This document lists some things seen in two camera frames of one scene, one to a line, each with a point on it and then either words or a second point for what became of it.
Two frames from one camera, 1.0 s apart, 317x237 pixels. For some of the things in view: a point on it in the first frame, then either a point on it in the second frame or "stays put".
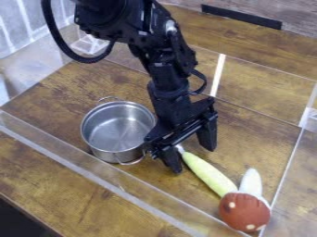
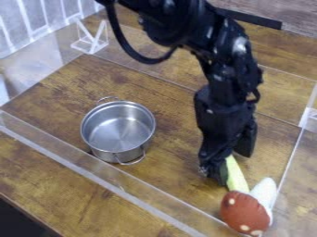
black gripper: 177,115 -> 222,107
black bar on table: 245,17 stays put
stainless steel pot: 114,127 stays put
